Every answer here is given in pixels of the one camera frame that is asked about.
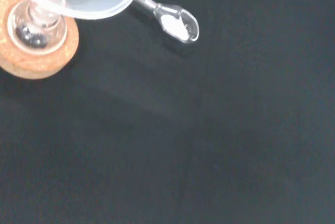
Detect glass weighing funnel with powder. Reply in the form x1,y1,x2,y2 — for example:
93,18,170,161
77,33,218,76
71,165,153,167
130,0,200,45

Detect cork ring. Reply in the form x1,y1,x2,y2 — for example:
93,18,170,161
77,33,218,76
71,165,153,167
0,0,80,80

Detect black bench cloth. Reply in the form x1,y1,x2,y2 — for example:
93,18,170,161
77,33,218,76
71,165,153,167
0,0,335,224

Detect glass round-bottom flask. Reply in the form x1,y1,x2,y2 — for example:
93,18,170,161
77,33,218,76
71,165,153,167
7,0,68,57

